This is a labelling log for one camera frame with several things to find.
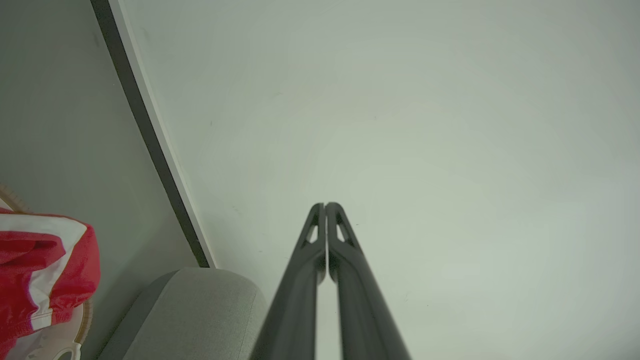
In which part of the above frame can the black and white baseboard strip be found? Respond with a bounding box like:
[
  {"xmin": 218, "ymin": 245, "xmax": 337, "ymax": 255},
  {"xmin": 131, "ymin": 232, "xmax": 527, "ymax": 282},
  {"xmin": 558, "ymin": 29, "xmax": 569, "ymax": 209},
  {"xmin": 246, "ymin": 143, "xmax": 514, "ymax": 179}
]
[{"xmin": 89, "ymin": 0, "xmax": 217, "ymax": 269}]

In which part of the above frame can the grey fabric sofa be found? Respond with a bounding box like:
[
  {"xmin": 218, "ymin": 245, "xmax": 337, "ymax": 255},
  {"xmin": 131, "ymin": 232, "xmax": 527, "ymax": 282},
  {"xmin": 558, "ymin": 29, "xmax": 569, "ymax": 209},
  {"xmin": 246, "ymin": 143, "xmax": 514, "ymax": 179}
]
[{"xmin": 97, "ymin": 266, "xmax": 271, "ymax": 360}]

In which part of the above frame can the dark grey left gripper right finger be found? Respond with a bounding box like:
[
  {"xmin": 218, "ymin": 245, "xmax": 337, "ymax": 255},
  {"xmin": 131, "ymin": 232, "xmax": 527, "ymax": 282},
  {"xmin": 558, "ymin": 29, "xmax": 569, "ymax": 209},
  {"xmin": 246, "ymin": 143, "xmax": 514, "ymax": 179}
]
[{"xmin": 326, "ymin": 202, "xmax": 412, "ymax": 360}]

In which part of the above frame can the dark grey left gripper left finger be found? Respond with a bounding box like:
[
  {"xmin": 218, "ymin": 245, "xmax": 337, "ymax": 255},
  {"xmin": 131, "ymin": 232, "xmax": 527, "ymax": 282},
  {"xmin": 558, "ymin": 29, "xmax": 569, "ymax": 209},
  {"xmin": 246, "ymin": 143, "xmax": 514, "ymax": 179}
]
[{"xmin": 250, "ymin": 202, "xmax": 327, "ymax": 360}]

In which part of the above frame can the white laundry basket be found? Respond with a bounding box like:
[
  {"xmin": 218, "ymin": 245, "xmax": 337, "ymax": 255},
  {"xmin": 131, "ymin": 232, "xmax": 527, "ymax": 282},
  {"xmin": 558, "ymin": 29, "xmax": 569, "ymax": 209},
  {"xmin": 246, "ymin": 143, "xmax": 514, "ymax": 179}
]
[{"xmin": 0, "ymin": 184, "xmax": 94, "ymax": 360}]

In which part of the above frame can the red and white garment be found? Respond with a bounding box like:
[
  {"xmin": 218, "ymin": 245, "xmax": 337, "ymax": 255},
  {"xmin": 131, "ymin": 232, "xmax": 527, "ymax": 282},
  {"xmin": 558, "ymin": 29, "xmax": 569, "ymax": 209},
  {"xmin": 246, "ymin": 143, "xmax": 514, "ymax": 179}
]
[{"xmin": 0, "ymin": 207, "xmax": 101, "ymax": 359}]

